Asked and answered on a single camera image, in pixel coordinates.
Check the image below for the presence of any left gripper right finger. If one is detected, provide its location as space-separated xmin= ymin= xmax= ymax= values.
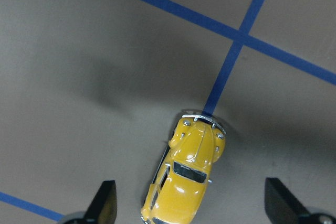
xmin=264 ymin=177 xmax=335 ymax=224

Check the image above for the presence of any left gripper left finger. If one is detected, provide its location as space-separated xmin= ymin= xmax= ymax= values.
xmin=58 ymin=180 xmax=117 ymax=223

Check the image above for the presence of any yellow toy beetle car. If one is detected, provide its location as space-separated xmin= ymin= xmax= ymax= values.
xmin=141 ymin=113 xmax=226 ymax=223

